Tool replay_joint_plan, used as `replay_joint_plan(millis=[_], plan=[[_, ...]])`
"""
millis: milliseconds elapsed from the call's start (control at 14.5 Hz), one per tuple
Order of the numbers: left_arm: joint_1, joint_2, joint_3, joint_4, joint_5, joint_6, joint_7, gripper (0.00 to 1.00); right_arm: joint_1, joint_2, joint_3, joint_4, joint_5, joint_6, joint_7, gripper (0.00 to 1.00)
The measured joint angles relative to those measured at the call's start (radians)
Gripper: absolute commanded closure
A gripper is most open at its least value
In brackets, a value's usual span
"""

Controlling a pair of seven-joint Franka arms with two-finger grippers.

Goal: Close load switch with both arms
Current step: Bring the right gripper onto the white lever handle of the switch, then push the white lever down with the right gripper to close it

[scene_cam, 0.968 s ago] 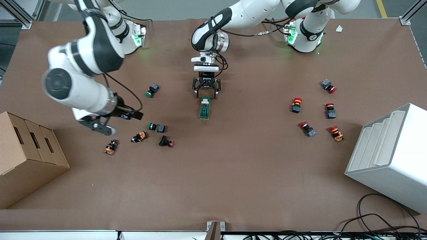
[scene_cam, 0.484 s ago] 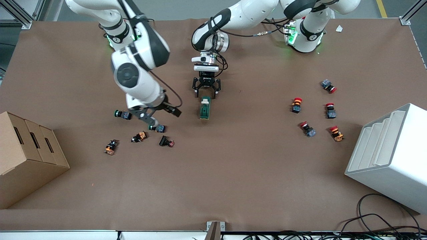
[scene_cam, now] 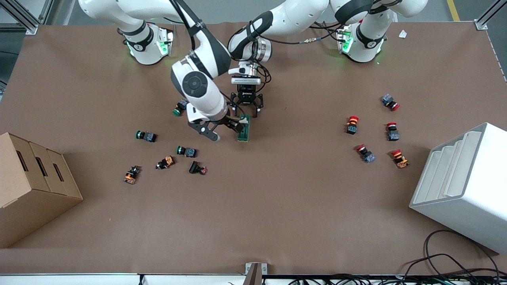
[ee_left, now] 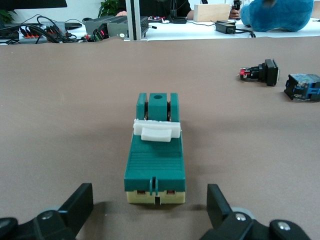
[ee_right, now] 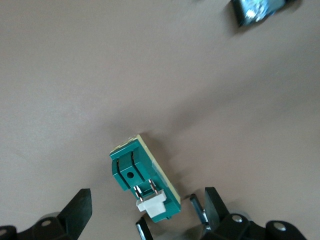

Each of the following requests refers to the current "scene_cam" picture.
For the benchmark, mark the green push button switch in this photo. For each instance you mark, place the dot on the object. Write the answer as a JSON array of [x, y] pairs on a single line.
[[149, 137], [190, 152], [180, 107]]

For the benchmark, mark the black square button switch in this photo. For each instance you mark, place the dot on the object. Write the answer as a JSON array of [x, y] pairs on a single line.
[[194, 168]]

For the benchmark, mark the white table edge rail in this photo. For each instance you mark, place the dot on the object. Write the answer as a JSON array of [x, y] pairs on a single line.
[[79, 280]]

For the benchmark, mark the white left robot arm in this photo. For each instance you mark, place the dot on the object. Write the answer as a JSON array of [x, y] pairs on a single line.
[[293, 16]]

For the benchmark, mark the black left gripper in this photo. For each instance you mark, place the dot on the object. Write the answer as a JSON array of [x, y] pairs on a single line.
[[246, 95]]

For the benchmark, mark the white stepped sorting box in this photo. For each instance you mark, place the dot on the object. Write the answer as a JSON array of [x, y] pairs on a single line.
[[475, 198]]

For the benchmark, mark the aluminium frame post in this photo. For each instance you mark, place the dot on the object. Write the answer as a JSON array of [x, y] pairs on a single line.
[[481, 23], [28, 26]]

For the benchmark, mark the metal table edge bracket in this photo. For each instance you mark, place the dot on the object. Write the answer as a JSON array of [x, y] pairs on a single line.
[[255, 275]]

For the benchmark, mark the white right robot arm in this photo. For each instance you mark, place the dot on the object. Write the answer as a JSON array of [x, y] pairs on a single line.
[[198, 85]]

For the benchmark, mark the red yellow emergency stop button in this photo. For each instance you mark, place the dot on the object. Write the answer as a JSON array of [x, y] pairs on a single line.
[[351, 127]]

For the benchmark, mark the green load switch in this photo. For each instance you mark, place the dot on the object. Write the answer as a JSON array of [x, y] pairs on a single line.
[[244, 134]]

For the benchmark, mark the black orange selector switch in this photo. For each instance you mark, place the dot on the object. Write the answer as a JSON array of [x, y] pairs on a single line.
[[168, 161], [130, 176]]

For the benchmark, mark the red button orange contact block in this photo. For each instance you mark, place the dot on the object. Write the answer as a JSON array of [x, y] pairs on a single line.
[[401, 161]]

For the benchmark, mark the brown table cover mat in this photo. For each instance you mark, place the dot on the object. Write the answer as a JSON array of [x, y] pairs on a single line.
[[277, 198]]

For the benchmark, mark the brown cardboard sorting box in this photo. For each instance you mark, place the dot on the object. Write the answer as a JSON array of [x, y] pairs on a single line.
[[31, 206]]

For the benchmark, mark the red push button switch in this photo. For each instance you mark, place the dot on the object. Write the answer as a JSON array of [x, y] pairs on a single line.
[[387, 99], [393, 135], [369, 157]]

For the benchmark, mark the white paper scrap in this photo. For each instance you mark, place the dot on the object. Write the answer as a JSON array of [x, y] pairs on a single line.
[[403, 34]]

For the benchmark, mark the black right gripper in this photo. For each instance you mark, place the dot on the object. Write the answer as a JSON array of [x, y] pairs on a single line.
[[233, 123]]

